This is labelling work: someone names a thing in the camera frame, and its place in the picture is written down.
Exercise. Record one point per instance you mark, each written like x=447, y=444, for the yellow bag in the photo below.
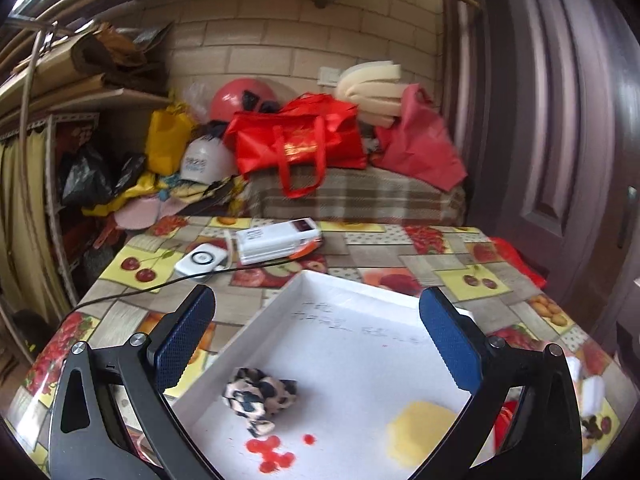
x=165, y=140

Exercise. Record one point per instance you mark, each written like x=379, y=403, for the cardboard sheets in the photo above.
x=75, y=85

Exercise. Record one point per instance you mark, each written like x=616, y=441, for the white helmet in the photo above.
x=205, y=157

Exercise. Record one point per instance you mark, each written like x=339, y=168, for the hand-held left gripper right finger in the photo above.
x=450, y=340

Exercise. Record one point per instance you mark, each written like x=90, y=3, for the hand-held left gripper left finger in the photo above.
x=185, y=340

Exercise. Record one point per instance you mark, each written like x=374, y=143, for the brown panel door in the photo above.
x=550, y=110

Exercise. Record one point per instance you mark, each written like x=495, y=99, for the white cardboard box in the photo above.
x=340, y=360

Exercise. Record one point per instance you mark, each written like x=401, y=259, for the red plastic bag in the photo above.
x=420, y=145

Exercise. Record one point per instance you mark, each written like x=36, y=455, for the plaid covered bench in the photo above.
x=375, y=200

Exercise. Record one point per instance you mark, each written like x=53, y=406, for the fruit print tablecloth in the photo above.
x=380, y=252

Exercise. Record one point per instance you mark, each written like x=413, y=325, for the white round charger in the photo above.
x=200, y=260

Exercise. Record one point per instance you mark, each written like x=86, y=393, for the pink hat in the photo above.
x=145, y=212

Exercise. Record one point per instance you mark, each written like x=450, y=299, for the red ball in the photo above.
x=230, y=100

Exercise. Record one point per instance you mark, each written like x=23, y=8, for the yellow curtain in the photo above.
x=20, y=210

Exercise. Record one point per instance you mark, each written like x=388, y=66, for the yellow sponge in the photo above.
x=420, y=430

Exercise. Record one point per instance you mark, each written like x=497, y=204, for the red tote bag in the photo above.
x=300, y=140

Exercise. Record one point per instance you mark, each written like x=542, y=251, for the black plastic bag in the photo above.
x=85, y=175

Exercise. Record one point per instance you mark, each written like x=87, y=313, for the metal shelf rack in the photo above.
x=52, y=185

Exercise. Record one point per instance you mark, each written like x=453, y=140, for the wall switch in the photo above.
x=330, y=75

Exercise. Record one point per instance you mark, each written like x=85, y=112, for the leopard print scrunchie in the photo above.
x=255, y=395

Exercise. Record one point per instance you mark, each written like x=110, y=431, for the beige foam sheets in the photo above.
x=370, y=90

